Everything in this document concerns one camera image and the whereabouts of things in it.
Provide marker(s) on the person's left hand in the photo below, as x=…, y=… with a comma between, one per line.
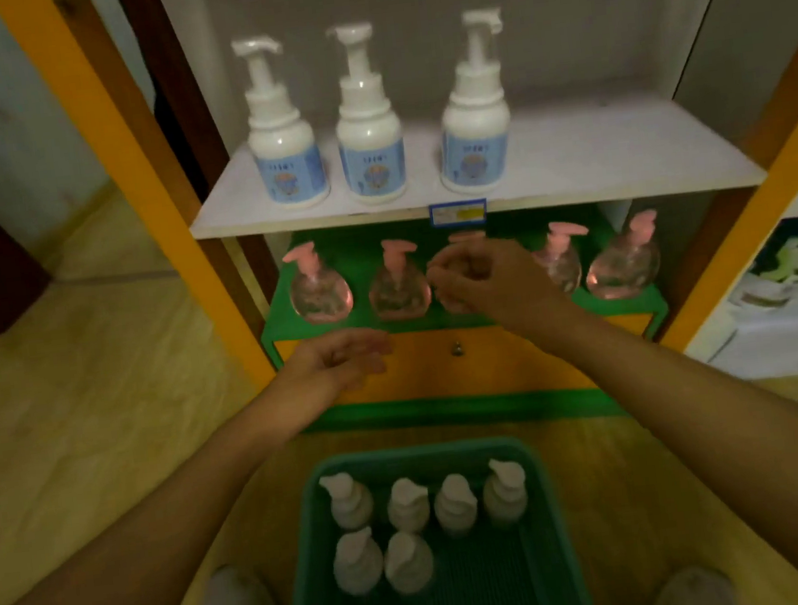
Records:
x=322, y=379

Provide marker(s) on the orange framed white shelf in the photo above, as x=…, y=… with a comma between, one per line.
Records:
x=604, y=153

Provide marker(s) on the blue price tag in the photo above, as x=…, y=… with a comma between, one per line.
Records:
x=458, y=213

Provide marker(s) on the person's right forearm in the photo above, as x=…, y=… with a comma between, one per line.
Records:
x=746, y=453

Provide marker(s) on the teal plastic basket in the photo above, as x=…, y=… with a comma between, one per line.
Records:
x=475, y=591

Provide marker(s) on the person's right white shoe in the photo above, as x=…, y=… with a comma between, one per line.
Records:
x=691, y=596

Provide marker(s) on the person's left forearm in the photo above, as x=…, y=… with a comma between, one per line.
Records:
x=114, y=575

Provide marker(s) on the clear pink pump bottle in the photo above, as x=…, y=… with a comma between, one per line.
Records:
x=625, y=269
x=319, y=297
x=467, y=235
x=400, y=295
x=570, y=265

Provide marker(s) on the green orange base cabinet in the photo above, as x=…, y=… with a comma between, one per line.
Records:
x=493, y=374

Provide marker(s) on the person's right hand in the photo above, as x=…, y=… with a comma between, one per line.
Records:
x=505, y=286

